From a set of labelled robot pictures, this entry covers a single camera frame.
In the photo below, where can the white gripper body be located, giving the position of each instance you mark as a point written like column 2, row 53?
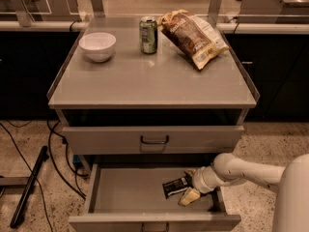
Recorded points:
column 201, row 182

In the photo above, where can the black rxbar chocolate bar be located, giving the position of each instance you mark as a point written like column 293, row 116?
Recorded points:
column 175, row 187

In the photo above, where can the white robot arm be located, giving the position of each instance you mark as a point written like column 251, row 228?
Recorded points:
column 290, row 183

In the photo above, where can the grey open middle drawer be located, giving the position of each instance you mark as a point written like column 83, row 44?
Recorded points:
column 126, row 195

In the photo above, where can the grey drawer cabinet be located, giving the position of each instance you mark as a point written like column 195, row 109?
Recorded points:
column 134, row 89

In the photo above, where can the grey top drawer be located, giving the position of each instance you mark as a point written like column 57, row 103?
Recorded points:
column 152, row 140

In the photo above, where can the brown chip bag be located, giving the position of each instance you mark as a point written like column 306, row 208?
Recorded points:
column 195, row 37

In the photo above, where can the black floor bar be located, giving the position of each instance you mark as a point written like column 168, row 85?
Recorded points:
column 21, row 206

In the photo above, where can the green soda can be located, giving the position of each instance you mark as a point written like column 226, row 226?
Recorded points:
column 148, row 34

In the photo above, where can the white bowl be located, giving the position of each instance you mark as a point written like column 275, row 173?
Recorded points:
column 98, row 47

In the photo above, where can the grey background desk right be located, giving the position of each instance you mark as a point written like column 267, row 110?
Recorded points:
column 274, row 11

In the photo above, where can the grey background desk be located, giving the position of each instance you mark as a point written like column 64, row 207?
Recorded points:
column 274, row 11
column 40, row 10

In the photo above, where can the grey background desk left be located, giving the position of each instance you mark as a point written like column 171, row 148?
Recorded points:
column 40, row 10

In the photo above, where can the white counter rail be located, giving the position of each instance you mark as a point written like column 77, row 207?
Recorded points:
column 226, row 28

